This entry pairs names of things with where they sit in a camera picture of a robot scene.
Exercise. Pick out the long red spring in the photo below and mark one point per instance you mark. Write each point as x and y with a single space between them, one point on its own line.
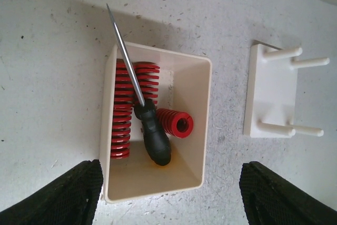
122 113

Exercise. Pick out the cream plastic tray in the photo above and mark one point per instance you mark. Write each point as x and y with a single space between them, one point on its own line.
184 85

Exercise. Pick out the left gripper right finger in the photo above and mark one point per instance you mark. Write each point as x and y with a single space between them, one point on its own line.
270 199

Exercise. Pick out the white peg board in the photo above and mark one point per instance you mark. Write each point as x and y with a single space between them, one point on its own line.
271 92

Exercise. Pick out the medium red spring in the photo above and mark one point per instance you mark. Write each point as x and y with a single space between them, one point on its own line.
147 74

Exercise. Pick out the short red spring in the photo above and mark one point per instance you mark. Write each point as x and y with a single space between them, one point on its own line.
176 123

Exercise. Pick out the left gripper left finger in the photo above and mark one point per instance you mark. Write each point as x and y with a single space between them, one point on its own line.
69 199

